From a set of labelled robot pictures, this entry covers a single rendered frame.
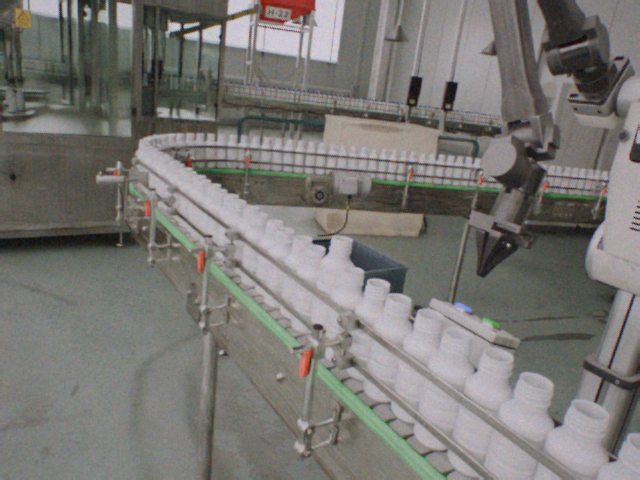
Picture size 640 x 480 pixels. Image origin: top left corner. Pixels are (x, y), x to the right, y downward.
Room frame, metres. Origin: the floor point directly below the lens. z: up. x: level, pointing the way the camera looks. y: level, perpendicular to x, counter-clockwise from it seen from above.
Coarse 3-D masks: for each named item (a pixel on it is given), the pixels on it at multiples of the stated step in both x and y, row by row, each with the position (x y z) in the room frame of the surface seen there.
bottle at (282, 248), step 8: (280, 232) 0.95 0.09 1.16; (288, 232) 0.95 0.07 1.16; (280, 240) 0.95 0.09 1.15; (288, 240) 0.95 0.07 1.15; (272, 248) 0.95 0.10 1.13; (280, 248) 0.94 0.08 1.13; (288, 248) 0.95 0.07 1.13; (272, 256) 0.94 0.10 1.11; (280, 256) 0.93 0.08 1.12; (272, 264) 0.94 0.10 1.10; (272, 272) 0.94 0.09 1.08; (280, 272) 0.93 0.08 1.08; (272, 280) 0.94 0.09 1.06; (280, 280) 0.93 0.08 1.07; (272, 288) 0.94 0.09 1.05; (280, 288) 0.93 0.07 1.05; (264, 296) 0.95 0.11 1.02; (272, 304) 0.93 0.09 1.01
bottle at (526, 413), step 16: (528, 384) 0.50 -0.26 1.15; (544, 384) 0.50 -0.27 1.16; (512, 400) 0.49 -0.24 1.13; (528, 400) 0.47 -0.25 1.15; (544, 400) 0.47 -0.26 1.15; (512, 416) 0.48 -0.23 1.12; (528, 416) 0.47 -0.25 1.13; (544, 416) 0.47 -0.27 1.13; (496, 432) 0.49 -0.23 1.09; (528, 432) 0.46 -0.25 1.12; (544, 432) 0.46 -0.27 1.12; (496, 448) 0.48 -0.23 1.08; (512, 448) 0.46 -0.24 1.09; (496, 464) 0.47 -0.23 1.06; (512, 464) 0.46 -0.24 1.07; (528, 464) 0.46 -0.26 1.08
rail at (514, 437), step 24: (144, 168) 1.73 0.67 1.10; (216, 216) 1.18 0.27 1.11; (240, 264) 1.05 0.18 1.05; (264, 288) 0.95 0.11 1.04; (312, 288) 0.81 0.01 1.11; (408, 360) 0.60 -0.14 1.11; (384, 384) 0.63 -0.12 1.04; (408, 408) 0.59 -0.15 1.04; (480, 408) 0.50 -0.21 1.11; (432, 432) 0.55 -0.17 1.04; (504, 432) 0.47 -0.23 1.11
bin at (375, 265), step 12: (312, 240) 1.62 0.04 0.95; (324, 240) 1.65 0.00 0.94; (360, 252) 1.66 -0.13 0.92; (372, 252) 1.61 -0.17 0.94; (360, 264) 1.65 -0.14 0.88; (372, 264) 1.60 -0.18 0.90; (384, 264) 1.55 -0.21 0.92; (396, 264) 1.50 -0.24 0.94; (372, 276) 1.39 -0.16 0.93; (384, 276) 1.42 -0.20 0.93; (396, 276) 1.45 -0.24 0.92; (396, 288) 1.45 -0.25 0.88
